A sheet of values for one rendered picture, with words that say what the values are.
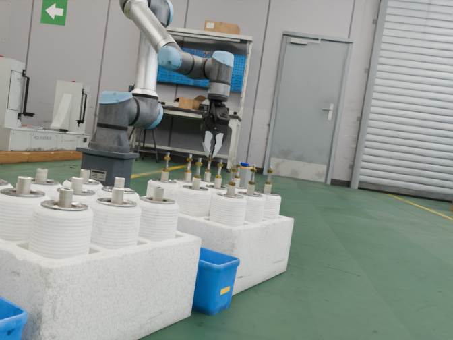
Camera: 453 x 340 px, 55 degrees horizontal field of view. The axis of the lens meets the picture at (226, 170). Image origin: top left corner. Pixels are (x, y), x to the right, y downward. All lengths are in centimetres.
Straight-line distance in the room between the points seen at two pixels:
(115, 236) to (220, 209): 41
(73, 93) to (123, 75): 201
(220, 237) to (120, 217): 39
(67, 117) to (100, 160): 333
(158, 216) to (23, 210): 25
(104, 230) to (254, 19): 606
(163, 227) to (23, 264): 30
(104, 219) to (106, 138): 87
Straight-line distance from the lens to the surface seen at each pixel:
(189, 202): 122
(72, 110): 501
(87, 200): 90
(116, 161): 164
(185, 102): 612
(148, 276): 86
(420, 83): 682
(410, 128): 671
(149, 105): 176
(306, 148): 648
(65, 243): 74
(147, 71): 179
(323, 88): 656
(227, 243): 112
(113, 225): 82
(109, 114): 167
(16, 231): 84
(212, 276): 101
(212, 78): 152
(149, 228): 91
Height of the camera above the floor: 40
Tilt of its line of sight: 4 degrees down
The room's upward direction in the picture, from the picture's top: 8 degrees clockwise
